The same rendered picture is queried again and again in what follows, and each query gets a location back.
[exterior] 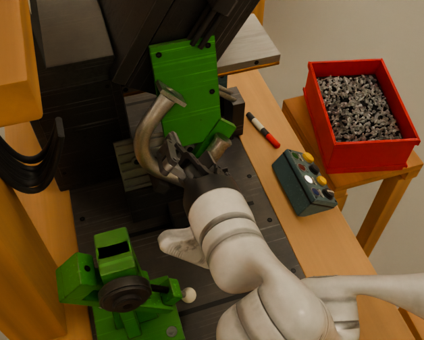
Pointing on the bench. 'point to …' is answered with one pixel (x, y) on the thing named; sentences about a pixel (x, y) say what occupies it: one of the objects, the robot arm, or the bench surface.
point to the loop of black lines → (13, 166)
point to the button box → (301, 185)
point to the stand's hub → (124, 293)
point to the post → (17, 268)
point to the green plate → (188, 87)
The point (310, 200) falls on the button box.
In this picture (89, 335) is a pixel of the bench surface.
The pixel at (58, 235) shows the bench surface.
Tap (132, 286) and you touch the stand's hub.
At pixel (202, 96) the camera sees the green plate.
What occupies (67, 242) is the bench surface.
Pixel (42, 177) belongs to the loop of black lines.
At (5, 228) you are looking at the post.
